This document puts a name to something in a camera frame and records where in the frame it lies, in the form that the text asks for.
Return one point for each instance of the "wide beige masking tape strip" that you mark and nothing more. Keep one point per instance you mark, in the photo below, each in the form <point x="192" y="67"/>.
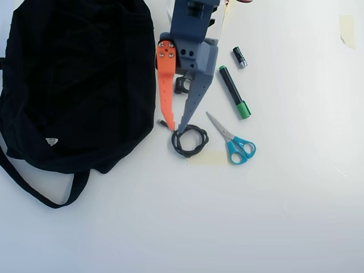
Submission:
<point x="210" y="158"/>

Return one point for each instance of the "black marker with green cap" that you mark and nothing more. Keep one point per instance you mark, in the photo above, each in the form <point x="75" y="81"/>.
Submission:
<point x="231" y="88"/>

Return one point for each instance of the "black cylindrical battery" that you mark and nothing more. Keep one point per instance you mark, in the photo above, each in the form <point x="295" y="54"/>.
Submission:
<point x="239" y="57"/>

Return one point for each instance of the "torn beige masking tape piece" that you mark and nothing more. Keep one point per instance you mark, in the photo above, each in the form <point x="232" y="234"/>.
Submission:
<point x="348" y="31"/>

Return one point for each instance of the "black fabric bag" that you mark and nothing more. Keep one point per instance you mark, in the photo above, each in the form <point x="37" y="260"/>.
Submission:
<point x="71" y="85"/>

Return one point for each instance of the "blue-grey gripper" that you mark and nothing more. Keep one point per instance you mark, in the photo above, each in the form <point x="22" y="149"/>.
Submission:
<point x="196" y="58"/>

